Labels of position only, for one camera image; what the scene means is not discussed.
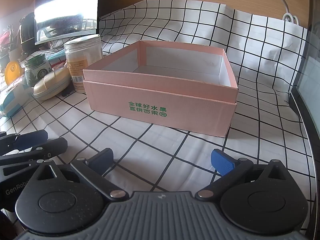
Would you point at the clear plastic bag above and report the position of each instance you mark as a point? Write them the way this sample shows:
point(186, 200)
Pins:
point(15, 100)

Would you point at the black lace scrunchie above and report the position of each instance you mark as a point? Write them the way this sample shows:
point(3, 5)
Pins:
point(66, 93)

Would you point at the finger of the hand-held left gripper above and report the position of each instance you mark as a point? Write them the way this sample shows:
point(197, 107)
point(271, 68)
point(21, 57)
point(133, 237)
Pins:
point(50, 148)
point(31, 139)

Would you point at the teal packet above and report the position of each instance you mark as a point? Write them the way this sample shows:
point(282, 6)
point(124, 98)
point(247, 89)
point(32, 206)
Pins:
point(57, 54)

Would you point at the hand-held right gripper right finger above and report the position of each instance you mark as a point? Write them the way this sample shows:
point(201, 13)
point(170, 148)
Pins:
point(222, 163)

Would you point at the yellow round lid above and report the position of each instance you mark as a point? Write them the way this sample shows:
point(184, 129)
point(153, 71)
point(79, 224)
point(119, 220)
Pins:
point(12, 71)

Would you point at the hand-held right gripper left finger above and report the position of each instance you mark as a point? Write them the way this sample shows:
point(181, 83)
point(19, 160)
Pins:
point(102, 158)

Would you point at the black kettle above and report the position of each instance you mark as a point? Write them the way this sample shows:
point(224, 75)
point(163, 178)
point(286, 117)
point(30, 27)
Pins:
point(26, 35)

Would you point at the gold glasses case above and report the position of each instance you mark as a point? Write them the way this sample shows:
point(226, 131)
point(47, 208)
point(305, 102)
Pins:
point(50, 85)

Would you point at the red packaging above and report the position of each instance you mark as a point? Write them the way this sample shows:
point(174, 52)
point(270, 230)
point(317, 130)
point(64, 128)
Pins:
point(6, 40)

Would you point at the black computer monitor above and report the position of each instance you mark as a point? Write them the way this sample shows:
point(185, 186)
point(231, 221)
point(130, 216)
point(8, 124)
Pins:
point(65, 7)

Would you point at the green glass jar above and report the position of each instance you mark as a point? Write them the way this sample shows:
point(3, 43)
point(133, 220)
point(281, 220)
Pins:
point(37, 67)

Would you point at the clear plastic jar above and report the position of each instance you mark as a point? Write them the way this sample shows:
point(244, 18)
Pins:
point(82, 62)

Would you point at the pink cardboard box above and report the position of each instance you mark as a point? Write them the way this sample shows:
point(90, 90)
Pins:
point(150, 97)

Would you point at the white black checkered tablecloth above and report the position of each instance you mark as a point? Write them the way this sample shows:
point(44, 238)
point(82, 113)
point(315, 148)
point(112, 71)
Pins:
point(175, 152)

